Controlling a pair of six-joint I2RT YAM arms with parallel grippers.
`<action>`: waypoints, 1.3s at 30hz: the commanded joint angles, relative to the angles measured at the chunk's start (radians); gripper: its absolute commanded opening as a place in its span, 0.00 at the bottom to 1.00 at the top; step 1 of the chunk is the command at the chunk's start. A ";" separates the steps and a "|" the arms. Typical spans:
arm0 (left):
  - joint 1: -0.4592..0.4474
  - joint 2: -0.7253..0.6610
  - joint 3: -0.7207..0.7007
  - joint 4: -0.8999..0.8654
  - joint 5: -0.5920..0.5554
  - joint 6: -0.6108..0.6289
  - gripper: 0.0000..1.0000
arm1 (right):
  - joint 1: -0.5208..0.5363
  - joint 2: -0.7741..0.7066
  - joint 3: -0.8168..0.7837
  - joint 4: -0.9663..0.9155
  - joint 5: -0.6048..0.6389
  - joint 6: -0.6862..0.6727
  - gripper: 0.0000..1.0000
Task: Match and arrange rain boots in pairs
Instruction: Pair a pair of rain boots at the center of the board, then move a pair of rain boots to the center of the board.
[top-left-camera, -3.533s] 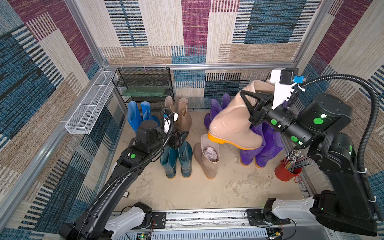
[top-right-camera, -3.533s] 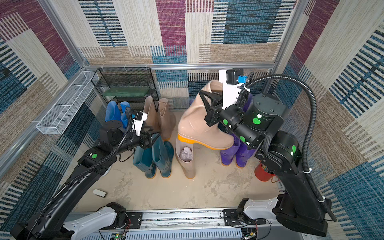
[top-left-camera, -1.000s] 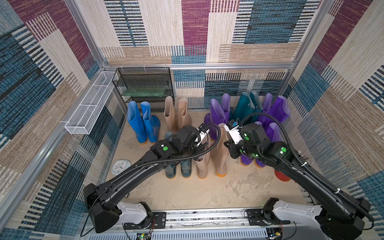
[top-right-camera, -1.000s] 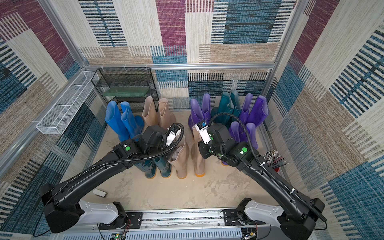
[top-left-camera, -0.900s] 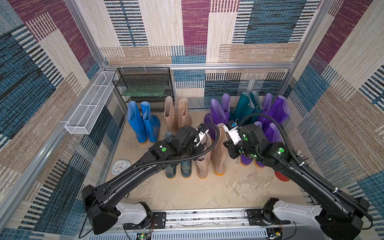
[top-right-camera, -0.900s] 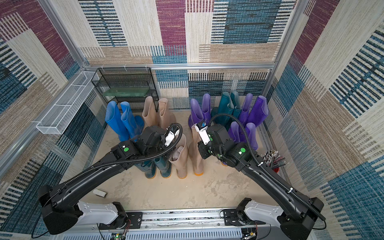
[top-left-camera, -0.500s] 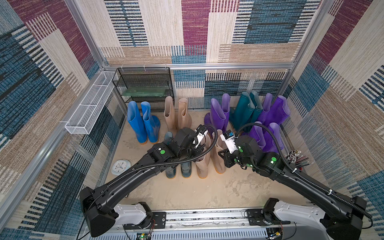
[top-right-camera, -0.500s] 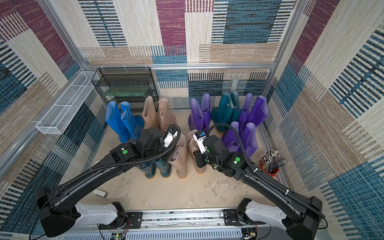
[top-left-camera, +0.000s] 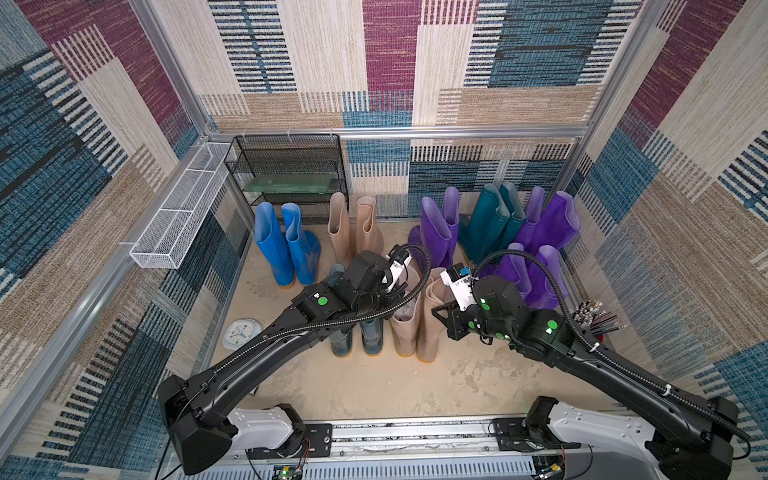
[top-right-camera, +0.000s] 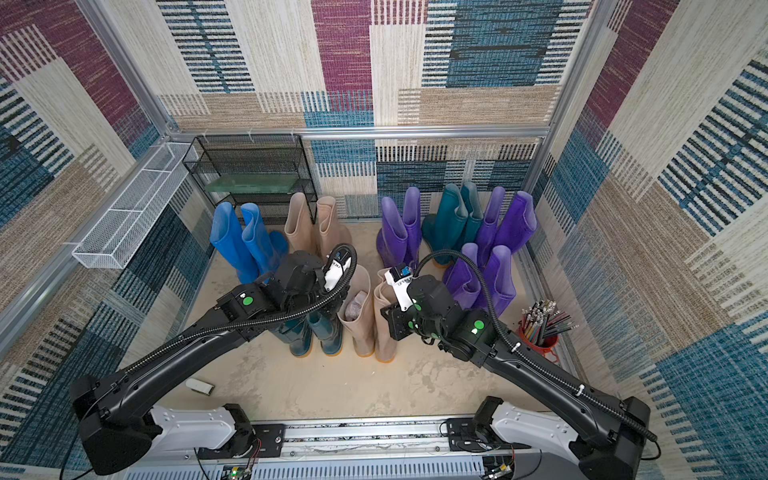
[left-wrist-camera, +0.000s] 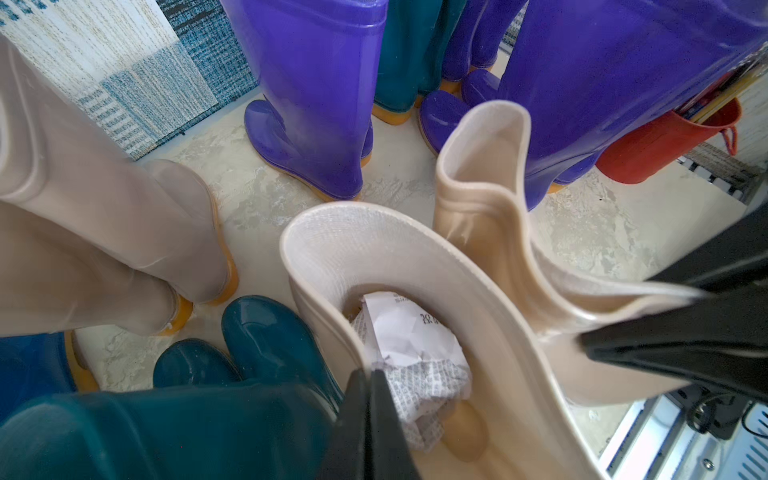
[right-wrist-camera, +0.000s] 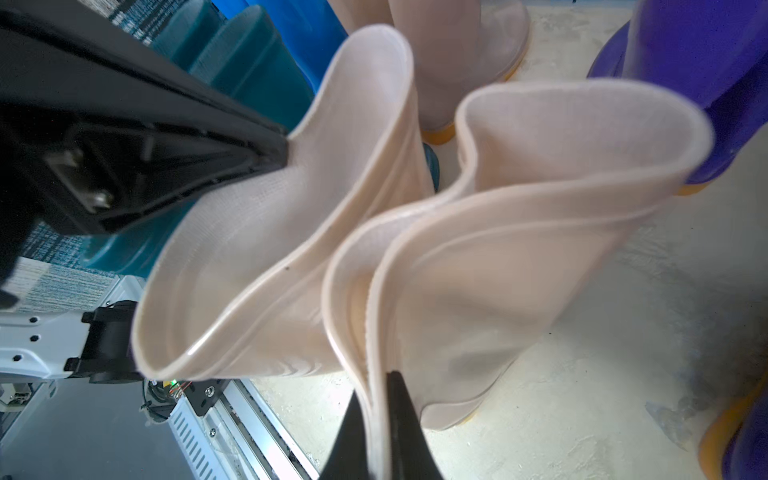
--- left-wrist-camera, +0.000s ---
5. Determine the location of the red pencil bucket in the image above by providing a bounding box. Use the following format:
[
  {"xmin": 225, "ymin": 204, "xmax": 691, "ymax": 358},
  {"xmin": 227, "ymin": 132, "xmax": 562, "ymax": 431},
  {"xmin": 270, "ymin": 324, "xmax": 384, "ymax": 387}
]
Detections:
[{"xmin": 596, "ymin": 73, "xmax": 742, "ymax": 184}]

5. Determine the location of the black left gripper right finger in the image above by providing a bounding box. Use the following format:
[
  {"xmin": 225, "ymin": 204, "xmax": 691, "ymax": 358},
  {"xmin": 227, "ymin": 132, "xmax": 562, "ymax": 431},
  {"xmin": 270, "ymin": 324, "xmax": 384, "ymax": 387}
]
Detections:
[{"xmin": 369, "ymin": 370, "xmax": 421, "ymax": 480}]

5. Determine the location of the beige boot front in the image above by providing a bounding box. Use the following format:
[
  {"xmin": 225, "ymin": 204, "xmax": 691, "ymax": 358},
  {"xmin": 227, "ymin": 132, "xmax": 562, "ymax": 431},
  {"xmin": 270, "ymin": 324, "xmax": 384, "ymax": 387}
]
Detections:
[{"xmin": 1, "ymin": 38, "xmax": 239, "ymax": 305}]

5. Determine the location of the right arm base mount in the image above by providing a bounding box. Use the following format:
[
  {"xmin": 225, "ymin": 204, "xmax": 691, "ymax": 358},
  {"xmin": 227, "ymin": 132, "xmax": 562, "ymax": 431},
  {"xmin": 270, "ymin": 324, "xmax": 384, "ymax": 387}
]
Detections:
[{"xmin": 665, "ymin": 384, "xmax": 752, "ymax": 440}]

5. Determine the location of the beige boot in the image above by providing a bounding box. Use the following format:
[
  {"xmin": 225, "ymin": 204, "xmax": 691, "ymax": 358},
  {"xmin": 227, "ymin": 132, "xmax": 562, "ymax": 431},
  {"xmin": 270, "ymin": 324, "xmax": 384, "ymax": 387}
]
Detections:
[
  {"xmin": 1, "ymin": 203, "xmax": 193, "ymax": 337},
  {"xmin": 433, "ymin": 100, "xmax": 705, "ymax": 407},
  {"xmin": 1, "ymin": 38, "xmax": 239, "ymax": 305},
  {"xmin": 280, "ymin": 202, "xmax": 606, "ymax": 479}
]

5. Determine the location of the teal boot standing back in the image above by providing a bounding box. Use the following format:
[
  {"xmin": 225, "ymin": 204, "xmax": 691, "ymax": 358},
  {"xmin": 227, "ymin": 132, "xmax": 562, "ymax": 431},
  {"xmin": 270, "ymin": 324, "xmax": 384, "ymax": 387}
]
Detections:
[{"xmin": 415, "ymin": 0, "xmax": 466, "ymax": 107}]

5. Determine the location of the teal boot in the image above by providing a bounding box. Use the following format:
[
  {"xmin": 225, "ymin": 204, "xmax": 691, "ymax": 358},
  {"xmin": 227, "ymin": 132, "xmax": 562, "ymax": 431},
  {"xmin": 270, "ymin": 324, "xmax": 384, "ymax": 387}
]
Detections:
[
  {"xmin": 373, "ymin": 0, "xmax": 442, "ymax": 125},
  {"xmin": 1, "ymin": 363, "xmax": 338, "ymax": 479},
  {"xmin": 415, "ymin": 0, "xmax": 466, "ymax": 107},
  {"xmin": 221, "ymin": 295, "xmax": 343, "ymax": 413}
]

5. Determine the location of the blue boot from pile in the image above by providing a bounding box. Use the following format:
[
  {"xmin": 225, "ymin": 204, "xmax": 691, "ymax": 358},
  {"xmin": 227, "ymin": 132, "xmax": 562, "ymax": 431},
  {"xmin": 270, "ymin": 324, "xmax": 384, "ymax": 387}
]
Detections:
[{"xmin": 1, "ymin": 331, "xmax": 100, "ymax": 421}]

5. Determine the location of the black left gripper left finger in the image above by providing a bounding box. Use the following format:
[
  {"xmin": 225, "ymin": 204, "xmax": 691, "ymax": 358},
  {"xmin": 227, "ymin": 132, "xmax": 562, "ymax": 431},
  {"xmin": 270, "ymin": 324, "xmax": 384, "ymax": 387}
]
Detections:
[{"xmin": 315, "ymin": 369, "xmax": 371, "ymax": 480}]

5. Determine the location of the crumpled paper inside boot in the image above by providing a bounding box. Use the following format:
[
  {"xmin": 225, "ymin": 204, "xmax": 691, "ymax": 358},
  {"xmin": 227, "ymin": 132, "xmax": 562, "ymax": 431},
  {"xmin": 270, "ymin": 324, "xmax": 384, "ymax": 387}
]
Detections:
[{"xmin": 351, "ymin": 291, "xmax": 472, "ymax": 452}]

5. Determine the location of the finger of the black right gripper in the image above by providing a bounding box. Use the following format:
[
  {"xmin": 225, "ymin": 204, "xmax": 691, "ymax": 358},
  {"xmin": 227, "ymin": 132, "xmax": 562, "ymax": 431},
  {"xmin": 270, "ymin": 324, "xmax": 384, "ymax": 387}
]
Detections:
[
  {"xmin": 650, "ymin": 203, "xmax": 767, "ymax": 293},
  {"xmin": 580, "ymin": 287, "xmax": 767, "ymax": 404}
]

